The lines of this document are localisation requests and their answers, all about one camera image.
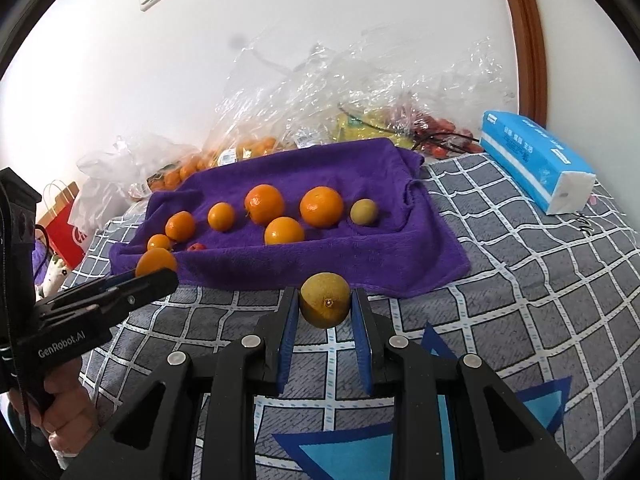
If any white plush toy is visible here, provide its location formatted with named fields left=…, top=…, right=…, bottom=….
left=40, top=257, right=76, bottom=301

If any clear bag of red fruit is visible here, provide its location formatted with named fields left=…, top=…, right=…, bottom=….
left=390, top=95, right=486, bottom=158

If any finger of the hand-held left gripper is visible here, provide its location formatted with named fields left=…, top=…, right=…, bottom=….
left=62, top=271, right=140, bottom=301
left=35, top=268, right=179, bottom=333

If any white plastic bag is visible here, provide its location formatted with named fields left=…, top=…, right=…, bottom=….
left=67, top=157, right=151, bottom=233

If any clear bag of mandarins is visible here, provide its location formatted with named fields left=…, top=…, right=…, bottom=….
left=202, top=75, right=296, bottom=168
left=115, top=132, right=211, bottom=201

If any crumpled clear plastic bag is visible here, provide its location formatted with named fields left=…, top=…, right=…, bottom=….
left=235, top=25, right=516, bottom=126

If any clear bag of yellow fruit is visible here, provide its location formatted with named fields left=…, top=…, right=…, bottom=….
left=300, top=105, right=416, bottom=148

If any grey checked star bedsheet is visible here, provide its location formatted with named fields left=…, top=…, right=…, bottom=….
left=75, top=152, right=640, bottom=480

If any purple towel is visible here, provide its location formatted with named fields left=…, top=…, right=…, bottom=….
left=109, top=137, right=472, bottom=297

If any brown wooden door frame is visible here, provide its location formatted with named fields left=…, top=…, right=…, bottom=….
left=495, top=0, right=548, bottom=128

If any person's left hand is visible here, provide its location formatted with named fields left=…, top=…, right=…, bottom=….
left=7, top=355, right=103, bottom=468

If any yellow-green round fruit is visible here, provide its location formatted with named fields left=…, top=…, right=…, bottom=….
left=349, top=198, right=378, bottom=226
left=299, top=272, right=351, bottom=329

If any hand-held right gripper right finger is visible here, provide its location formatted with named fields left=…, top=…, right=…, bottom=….
left=351, top=287, right=586, bottom=480

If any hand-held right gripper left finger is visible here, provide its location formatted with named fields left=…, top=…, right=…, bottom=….
left=60, top=286, right=300, bottom=480

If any red paper bag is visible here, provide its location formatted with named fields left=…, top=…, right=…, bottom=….
left=36, top=181, right=98, bottom=270

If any blue tissue pack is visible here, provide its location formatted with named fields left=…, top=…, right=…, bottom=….
left=480, top=110, right=597, bottom=216

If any purple plush toy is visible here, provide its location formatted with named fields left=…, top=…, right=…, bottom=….
left=31, top=242, right=51, bottom=286

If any large orange mandarin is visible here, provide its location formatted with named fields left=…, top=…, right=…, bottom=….
left=299, top=186, right=345, bottom=228
left=244, top=184, right=286, bottom=226

